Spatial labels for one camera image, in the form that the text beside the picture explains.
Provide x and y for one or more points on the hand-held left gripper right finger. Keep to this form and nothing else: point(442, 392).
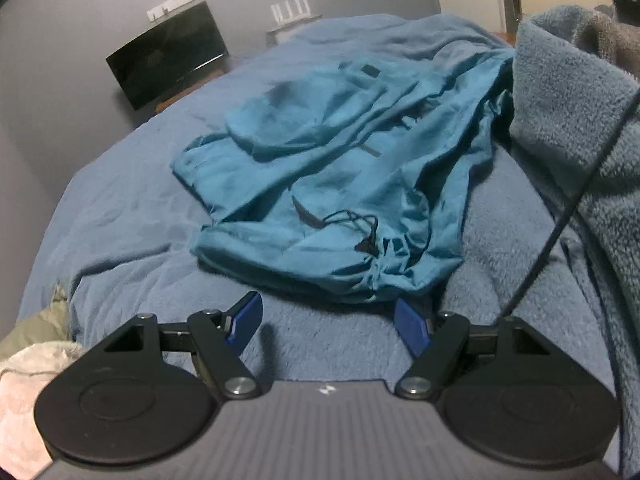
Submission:
point(411, 327)

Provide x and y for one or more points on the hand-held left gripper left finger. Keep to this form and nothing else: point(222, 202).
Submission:
point(245, 317)

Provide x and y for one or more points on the teal zip jacket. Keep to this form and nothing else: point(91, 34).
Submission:
point(320, 175)

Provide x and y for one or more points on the blue bed sheet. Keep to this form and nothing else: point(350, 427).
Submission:
point(125, 220)

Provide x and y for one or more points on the olive green cloth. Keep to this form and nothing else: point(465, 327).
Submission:
point(37, 322)

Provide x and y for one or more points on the wooden television stand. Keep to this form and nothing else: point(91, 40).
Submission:
point(192, 92)

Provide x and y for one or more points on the pale pink fluffy cloth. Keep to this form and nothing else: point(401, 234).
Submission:
point(22, 395)

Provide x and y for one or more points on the black flat screen television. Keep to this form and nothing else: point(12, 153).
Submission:
point(167, 55)

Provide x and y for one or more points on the white router with antennas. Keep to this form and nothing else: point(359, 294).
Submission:
point(290, 11)

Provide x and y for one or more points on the grey fleece cloth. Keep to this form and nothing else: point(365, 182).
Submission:
point(600, 30)

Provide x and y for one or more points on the white wall power strip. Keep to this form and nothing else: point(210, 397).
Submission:
point(170, 4)

